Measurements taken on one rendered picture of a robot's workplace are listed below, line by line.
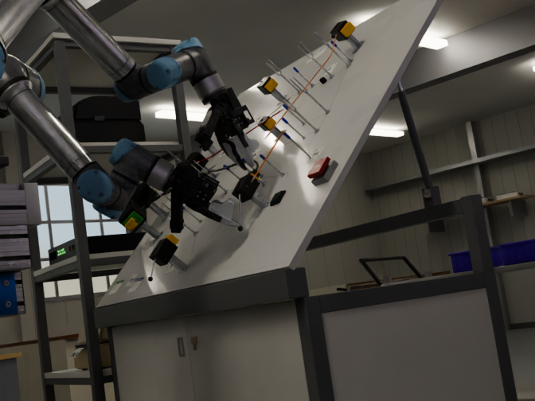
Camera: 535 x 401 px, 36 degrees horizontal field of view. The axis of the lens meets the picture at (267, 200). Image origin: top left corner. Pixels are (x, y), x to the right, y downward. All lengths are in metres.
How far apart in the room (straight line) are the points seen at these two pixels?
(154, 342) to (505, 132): 9.97
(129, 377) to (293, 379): 0.94
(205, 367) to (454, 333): 0.66
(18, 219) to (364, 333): 0.79
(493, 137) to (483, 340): 10.13
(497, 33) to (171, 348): 5.77
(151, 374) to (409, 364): 0.90
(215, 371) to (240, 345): 0.16
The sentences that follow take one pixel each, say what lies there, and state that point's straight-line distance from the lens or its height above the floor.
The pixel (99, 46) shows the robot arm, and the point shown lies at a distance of 2.10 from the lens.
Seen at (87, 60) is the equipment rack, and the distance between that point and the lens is 3.31.
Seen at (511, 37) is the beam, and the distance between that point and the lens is 7.63.
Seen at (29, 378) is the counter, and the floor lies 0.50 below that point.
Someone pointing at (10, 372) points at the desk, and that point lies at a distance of 5.49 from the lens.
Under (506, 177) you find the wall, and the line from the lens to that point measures 12.08.
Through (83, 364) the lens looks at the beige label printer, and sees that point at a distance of 3.06.
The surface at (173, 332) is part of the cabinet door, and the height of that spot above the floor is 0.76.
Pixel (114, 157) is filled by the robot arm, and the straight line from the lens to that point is 2.06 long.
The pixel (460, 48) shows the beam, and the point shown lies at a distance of 7.87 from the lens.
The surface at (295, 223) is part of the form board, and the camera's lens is 1.90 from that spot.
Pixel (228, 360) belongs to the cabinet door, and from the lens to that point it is 2.12.
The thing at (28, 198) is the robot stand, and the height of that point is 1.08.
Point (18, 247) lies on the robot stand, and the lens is 1.75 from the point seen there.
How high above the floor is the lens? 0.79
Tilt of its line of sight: 7 degrees up
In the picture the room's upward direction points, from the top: 8 degrees counter-clockwise
